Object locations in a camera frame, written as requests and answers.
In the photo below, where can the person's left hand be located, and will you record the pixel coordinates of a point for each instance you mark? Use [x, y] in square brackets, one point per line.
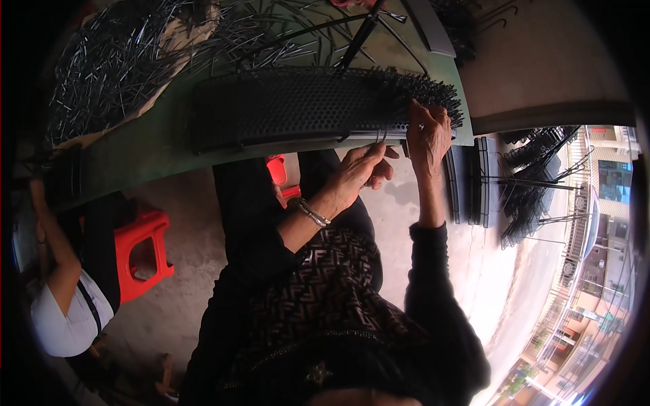
[353, 175]

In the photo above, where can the bundle of thin metal pins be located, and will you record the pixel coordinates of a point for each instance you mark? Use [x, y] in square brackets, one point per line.
[381, 136]

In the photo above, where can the person's right fingers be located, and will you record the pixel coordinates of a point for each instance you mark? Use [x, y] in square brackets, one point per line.
[431, 115]

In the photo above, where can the dark grey curved tray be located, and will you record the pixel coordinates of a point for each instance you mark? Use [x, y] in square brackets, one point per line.
[431, 28]

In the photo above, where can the pile of loose metal pins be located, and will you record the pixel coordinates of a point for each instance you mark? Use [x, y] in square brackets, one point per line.
[117, 61]

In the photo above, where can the stack of black perforated panels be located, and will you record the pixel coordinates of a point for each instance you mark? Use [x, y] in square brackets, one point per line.
[485, 182]

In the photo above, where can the person's legs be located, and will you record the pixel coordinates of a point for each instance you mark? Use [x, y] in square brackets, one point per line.
[249, 213]

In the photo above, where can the black perforated panel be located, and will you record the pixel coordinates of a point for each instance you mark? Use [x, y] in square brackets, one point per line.
[284, 109]

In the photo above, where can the person's body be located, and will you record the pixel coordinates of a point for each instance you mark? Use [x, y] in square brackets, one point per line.
[330, 314]

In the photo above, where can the cluster of inserted black pins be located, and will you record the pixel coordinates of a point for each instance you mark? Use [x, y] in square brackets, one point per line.
[429, 89]

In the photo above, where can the red plastic object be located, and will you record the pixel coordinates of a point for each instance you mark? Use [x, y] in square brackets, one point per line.
[350, 3]

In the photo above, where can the person's right hand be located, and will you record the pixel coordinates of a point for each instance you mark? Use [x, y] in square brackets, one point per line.
[430, 144]

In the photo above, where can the red plastic stool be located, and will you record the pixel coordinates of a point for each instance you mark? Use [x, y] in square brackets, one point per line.
[147, 228]
[278, 170]

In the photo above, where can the multi-storey building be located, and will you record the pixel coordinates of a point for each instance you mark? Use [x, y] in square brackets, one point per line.
[604, 264]

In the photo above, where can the heap of black pins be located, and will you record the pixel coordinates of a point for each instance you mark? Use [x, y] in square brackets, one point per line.
[457, 28]

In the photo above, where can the person's left fingers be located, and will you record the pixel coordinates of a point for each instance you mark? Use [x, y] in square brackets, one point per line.
[381, 170]

